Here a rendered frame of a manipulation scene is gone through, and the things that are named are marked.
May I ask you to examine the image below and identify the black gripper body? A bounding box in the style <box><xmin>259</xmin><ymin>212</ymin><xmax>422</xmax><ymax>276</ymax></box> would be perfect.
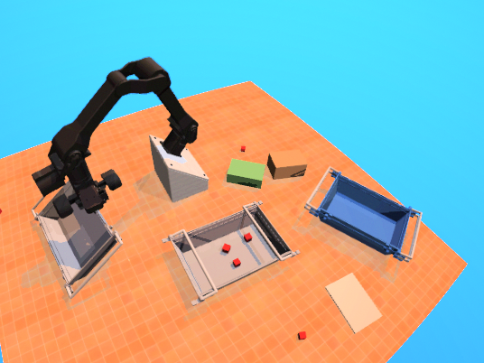
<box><xmin>52</xmin><ymin>169</ymin><xmax>122</xmax><ymax>219</ymax></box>

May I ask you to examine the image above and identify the orange rectangular block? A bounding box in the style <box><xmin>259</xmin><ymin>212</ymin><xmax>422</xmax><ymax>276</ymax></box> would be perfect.
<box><xmin>267</xmin><ymin>149</ymin><xmax>308</xmax><ymax>180</ymax></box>

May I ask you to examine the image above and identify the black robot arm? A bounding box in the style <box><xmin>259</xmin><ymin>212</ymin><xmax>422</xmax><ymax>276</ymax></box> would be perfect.
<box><xmin>32</xmin><ymin>56</ymin><xmax>199</xmax><ymax>214</ymax></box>

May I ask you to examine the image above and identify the green box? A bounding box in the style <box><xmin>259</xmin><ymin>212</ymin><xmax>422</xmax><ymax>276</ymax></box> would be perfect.
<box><xmin>227</xmin><ymin>158</ymin><xmax>265</xmax><ymax>189</ymax></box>

